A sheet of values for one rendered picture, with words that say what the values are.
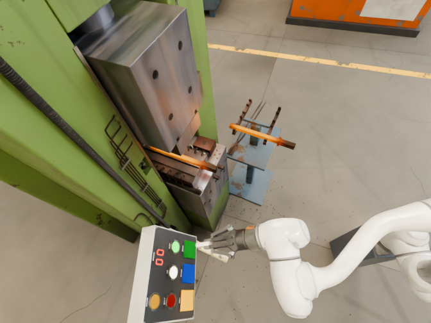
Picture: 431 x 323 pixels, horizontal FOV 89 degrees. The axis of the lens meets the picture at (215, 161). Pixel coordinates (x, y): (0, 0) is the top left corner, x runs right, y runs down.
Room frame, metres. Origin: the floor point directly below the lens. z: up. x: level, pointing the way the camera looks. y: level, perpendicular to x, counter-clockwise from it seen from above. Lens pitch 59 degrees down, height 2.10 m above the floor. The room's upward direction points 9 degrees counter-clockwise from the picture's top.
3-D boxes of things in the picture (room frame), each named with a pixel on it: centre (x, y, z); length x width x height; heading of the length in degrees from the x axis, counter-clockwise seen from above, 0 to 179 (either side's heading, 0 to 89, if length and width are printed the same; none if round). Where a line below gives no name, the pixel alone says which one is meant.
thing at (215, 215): (0.79, 0.25, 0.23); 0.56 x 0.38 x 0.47; 58
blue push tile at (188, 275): (0.10, 0.20, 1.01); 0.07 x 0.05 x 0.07; 173
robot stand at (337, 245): (0.15, -0.97, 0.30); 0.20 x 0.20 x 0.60; 83
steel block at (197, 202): (0.79, 0.25, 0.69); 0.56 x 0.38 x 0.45; 58
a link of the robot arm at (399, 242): (0.14, -0.97, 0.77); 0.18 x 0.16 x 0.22; 178
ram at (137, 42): (0.78, 0.25, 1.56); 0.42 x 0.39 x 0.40; 58
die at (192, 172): (0.74, 0.27, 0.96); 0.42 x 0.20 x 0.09; 58
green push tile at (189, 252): (0.20, 0.18, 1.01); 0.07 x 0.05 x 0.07; 173
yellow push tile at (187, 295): (0.00, 0.21, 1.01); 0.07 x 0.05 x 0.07; 173
